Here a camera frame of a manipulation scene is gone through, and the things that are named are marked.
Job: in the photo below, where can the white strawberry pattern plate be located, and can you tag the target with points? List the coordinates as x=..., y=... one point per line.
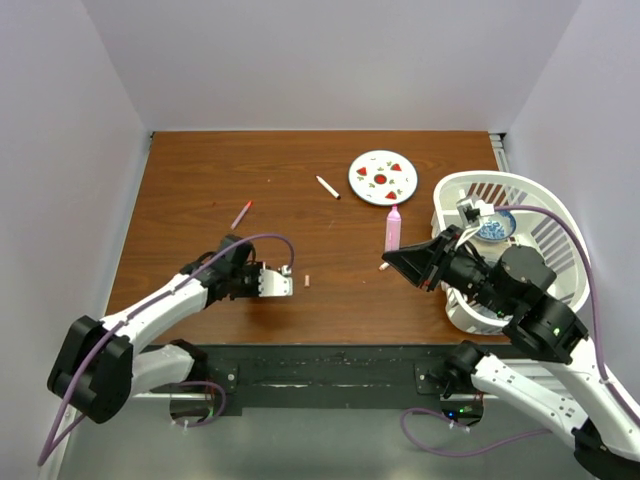
x=383, y=178

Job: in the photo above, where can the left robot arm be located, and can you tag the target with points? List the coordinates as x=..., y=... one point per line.
x=103, y=363

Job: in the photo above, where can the pink pen red tip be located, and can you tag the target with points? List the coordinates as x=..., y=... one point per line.
x=241, y=215

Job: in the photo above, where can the pink highlighter pen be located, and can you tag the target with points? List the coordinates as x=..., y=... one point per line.
x=393, y=230

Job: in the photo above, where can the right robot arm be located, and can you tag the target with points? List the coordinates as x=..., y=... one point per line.
x=589, y=418

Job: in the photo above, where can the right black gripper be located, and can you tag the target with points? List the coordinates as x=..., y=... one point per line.
x=417, y=261

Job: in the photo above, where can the white pen black tip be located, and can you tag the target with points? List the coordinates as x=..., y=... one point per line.
x=329, y=188

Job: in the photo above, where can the aluminium frame rail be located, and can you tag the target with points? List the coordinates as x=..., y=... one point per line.
x=497, y=144

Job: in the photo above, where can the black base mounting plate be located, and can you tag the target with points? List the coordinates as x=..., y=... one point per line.
x=394, y=377

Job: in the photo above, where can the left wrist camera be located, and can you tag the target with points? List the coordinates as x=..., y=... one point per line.
x=275, y=282

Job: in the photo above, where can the blue white bowl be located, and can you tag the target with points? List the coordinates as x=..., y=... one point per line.
x=499, y=227

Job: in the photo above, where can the white plastic dish rack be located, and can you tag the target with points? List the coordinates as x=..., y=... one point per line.
x=534, y=229

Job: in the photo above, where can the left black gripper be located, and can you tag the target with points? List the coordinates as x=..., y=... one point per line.
x=255, y=269

